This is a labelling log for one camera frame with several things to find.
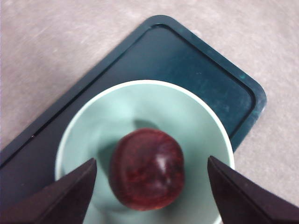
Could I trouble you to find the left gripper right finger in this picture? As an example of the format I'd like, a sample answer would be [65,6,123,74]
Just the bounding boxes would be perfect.
[207,155,299,224]

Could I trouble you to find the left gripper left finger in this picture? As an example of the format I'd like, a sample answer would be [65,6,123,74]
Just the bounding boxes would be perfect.
[0,158,98,224]

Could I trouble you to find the dark red plum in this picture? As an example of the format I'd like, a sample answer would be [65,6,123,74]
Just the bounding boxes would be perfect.
[109,127,185,211]

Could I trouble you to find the teal ceramic bowl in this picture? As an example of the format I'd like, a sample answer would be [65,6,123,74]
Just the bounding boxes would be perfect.
[55,79,235,224]

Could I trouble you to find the black rectangular tray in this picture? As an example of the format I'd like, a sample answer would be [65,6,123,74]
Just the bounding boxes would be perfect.
[0,15,267,210]

